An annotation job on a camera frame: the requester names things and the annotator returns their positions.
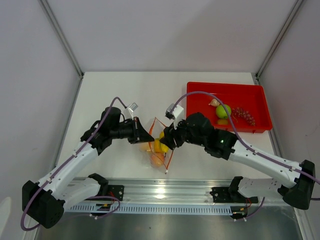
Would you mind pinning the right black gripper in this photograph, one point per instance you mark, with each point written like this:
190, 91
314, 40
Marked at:
168, 138

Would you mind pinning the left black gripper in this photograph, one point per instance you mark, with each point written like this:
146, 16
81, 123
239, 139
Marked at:
139, 134

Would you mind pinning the yellow pear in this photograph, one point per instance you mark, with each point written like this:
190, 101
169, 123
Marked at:
157, 147

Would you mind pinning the yellow orange with leaf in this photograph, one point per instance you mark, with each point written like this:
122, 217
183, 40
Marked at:
146, 147

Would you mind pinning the clear orange-zip bag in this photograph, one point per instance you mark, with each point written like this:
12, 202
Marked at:
155, 129

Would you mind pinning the pink peach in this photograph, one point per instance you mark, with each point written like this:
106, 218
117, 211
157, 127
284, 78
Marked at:
157, 159

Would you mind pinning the red grape bunch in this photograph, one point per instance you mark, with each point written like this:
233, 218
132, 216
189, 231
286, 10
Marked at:
240, 113

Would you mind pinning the yellow-green mango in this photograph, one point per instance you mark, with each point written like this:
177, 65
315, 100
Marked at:
162, 135

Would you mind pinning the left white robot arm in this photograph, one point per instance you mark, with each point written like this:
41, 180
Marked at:
46, 200

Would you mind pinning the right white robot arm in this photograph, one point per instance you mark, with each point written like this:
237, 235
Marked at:
291, 181

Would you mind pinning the green apple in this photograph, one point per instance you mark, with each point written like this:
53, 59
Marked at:
221, 113

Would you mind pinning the garlic bulb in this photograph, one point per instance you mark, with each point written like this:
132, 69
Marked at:
214, 103

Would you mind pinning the red plastic tray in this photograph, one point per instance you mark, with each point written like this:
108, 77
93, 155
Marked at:
249, 97

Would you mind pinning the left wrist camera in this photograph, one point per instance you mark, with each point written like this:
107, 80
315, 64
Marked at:
129, 111

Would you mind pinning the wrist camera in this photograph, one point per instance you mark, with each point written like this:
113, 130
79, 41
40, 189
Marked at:
175, 112
129, 111

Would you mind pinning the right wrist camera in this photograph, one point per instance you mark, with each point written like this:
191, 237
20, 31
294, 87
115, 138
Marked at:
175, 112

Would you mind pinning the aluminium mounting rail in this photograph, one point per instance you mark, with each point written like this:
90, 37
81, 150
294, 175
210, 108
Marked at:
168, 192

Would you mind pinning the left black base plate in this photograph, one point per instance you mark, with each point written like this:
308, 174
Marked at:
116, 191

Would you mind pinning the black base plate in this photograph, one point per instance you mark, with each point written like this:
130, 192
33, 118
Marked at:
221, 195
116, 191

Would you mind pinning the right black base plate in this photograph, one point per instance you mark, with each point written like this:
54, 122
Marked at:
221, 195

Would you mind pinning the white slotted cable duct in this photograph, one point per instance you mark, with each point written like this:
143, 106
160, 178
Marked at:
160, 209

